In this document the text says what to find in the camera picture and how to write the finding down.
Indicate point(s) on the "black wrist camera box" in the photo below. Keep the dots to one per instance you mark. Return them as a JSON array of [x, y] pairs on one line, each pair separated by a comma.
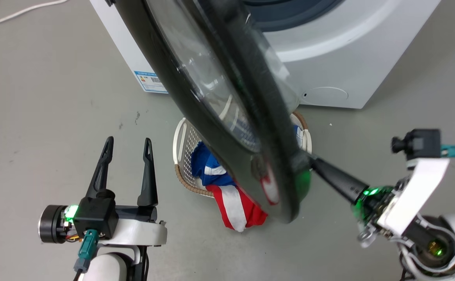
[[420, 143], [94, 216]]

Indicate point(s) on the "dark grey drum door gasket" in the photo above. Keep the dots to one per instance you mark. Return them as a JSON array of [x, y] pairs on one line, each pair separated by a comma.
[[289, 17]]

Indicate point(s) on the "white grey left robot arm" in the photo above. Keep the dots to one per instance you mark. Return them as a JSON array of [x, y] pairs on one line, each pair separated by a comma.
[[106, 267]]

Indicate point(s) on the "right gripper black green-lit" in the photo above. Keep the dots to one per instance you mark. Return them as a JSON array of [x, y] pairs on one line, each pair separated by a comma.
[[372, 207]]

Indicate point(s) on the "round white filter cover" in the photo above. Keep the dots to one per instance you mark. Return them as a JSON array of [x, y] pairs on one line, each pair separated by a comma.
[[325, 95]]

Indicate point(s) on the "blue white striped garment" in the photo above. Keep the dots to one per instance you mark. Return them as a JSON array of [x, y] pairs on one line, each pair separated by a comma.
[[206, 164]]

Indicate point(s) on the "white front-load washing machine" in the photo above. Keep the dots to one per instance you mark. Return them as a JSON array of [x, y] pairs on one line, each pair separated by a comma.
[[368, 58]]

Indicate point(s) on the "white laundry basket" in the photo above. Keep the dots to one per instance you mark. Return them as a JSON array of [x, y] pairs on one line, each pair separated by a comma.
[[184, 140]]

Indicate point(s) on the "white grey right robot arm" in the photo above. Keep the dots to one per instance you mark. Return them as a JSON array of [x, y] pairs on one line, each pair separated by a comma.
[[442, 249]]

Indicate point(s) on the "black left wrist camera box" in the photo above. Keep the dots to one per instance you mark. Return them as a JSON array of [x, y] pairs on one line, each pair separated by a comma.
[[94, 216]]

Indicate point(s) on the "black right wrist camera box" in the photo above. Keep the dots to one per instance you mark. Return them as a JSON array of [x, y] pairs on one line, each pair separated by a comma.
[[420, 143]]

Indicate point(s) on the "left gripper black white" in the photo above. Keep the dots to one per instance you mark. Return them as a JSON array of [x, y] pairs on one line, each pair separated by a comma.
[[137, 232]]

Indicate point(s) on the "red white striped garment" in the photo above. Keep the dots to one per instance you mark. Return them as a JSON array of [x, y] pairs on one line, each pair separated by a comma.
[[237, 208]]

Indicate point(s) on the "black round glass washer door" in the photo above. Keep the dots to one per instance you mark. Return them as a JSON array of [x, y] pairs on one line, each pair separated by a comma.
[[268, 117]]

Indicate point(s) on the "blue white energy label sticker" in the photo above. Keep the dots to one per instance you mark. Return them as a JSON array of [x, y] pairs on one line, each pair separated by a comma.
[[151, 81]]

